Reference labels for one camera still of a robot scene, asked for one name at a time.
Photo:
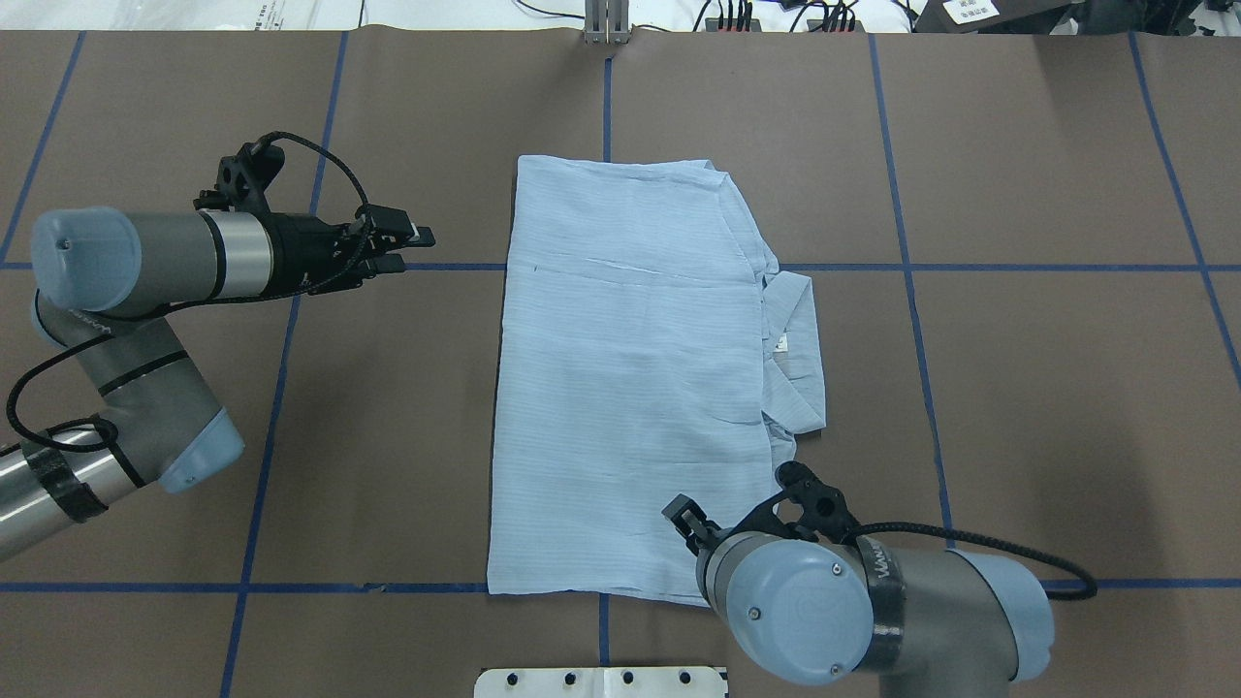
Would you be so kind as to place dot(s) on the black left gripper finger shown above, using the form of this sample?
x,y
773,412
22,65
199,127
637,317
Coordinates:
x,y
392,229

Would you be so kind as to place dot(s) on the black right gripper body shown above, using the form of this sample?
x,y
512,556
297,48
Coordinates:
x,y
690,524

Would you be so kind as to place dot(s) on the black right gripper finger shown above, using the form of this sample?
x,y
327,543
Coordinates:
x,y
687,517

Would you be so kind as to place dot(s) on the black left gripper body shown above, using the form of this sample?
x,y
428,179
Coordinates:
x,y
302,250

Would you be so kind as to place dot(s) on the light blue button shirt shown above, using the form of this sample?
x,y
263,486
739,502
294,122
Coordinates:
x,y
651,346

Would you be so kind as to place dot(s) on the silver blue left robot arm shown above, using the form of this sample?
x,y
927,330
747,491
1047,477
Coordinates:
x,y
107,283

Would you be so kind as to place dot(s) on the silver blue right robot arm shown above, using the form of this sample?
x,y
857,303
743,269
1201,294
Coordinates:
x,y
946,623

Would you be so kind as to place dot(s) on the black power strip box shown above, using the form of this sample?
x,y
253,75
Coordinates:
x,y
992,17

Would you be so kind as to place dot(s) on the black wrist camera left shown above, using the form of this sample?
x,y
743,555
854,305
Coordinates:
x,y
243,179

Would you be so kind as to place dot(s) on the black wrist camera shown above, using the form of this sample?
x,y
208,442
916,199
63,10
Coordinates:
x,y
824,510
243,179

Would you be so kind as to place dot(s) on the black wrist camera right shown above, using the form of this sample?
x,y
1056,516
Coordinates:
x,y
824,510

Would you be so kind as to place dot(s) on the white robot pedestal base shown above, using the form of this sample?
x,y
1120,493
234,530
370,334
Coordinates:
x,y
633,681

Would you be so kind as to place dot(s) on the aluminium frame post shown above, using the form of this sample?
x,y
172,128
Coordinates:
x,y
607,22

